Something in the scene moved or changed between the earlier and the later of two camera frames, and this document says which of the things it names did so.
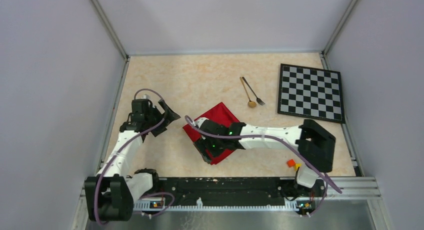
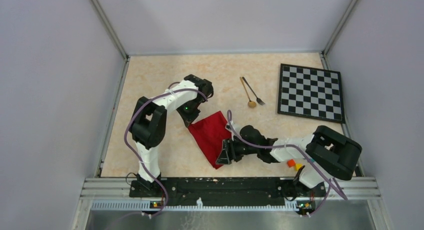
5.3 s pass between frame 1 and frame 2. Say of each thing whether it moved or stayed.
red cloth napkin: moved
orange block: stayed
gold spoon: stayed
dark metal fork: stayed
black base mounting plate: stayed
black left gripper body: moved
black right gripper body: moved
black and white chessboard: stayed
